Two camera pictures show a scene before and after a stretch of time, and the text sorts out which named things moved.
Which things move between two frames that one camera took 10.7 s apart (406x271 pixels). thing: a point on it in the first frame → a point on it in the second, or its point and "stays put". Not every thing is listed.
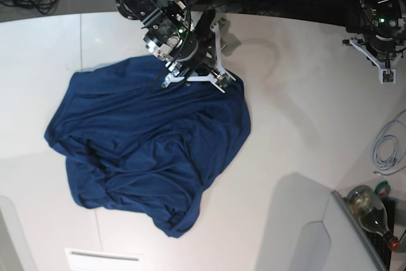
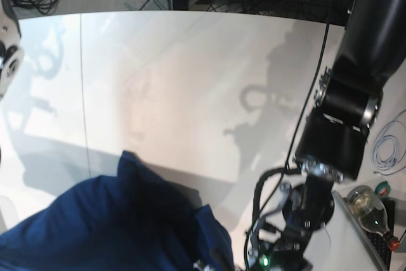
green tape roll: (382, 189) stays put
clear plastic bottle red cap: (370, 211) stays put
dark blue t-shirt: (132, 148) → (141, 219)
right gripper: (384, 49) → (268, 249)
